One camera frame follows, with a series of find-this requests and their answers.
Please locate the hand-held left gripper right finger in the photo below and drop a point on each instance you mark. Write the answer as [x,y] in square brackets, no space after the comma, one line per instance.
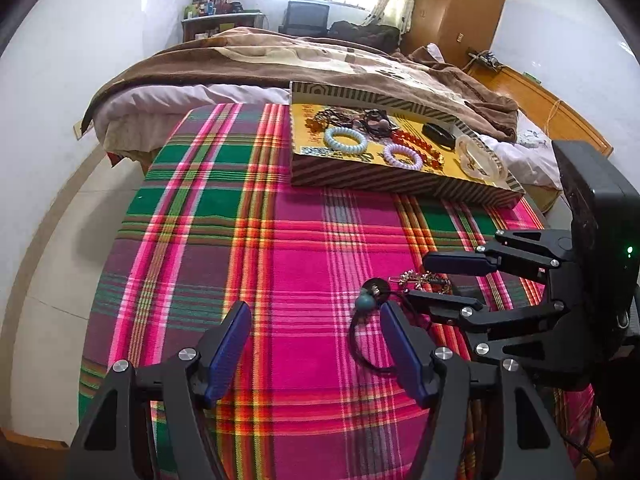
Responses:
[400,355]

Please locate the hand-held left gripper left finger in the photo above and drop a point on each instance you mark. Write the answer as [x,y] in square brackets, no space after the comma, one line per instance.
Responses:
[227,350]

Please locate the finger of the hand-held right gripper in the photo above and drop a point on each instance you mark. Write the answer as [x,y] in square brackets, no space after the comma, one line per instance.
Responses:
[440,305]
[450,263]

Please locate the black wristband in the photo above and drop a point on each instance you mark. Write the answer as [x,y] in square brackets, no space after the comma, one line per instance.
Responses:
[440,135]

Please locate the striped cardboard tray box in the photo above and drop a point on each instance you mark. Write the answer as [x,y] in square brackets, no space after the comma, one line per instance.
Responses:
[350,177]

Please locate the plaid tablecloth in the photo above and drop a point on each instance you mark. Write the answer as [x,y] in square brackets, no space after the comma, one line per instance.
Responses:
[250,260]

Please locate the wooden bed headboard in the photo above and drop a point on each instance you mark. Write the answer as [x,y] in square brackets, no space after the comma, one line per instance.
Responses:
[540,95]

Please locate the power strip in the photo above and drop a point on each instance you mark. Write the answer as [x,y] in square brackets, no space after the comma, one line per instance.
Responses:
[484,57]

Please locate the white pillow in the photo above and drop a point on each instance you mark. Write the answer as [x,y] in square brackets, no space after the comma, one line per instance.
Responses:
[435,51]

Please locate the wooden wardrobe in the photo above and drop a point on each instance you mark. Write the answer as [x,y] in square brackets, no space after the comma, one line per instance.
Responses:
[460,5]

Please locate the black television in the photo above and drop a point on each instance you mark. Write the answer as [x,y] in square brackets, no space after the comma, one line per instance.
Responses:
[305,17]

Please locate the wooden shelf desk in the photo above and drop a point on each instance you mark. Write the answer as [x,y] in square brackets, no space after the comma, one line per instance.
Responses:
[215,25]

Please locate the row of bottles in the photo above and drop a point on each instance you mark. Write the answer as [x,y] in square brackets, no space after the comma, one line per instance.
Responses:
[207,5]

